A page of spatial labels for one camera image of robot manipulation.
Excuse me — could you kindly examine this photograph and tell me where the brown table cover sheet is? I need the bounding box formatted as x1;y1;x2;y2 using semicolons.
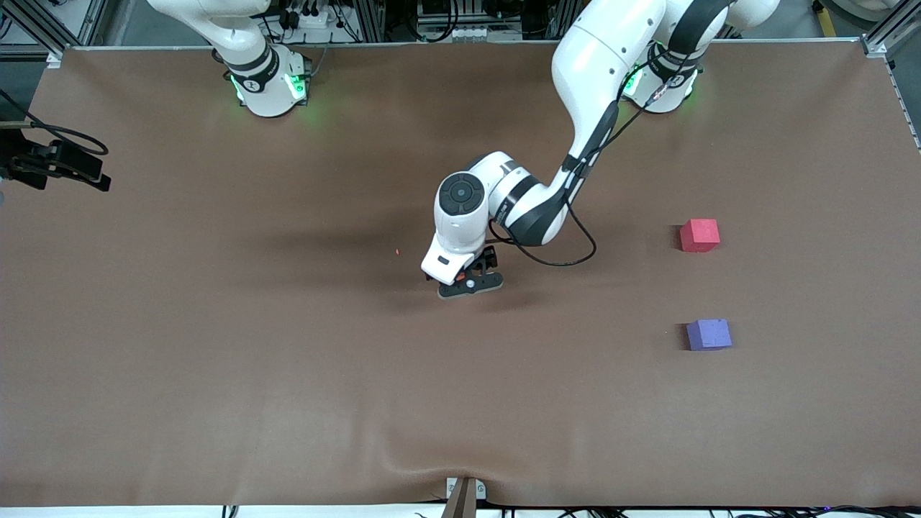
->
0;40;921;508

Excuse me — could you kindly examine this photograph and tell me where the red foam block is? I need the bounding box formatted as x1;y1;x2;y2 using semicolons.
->
680;219;720;253

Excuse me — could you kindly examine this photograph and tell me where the purple foam block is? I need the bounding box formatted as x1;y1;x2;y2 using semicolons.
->
686;319;733;352

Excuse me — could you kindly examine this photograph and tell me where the white power strip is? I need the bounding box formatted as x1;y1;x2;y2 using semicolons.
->
286;0;334;31

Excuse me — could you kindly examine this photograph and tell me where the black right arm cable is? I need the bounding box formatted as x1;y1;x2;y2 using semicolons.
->
0;88;109;156

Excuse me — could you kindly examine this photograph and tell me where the aluminium frame post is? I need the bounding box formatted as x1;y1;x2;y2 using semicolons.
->
860;0;921;73
0;0;67;67

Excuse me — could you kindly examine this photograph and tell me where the metal table edge bracket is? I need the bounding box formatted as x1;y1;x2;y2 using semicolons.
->
440;476;488;518

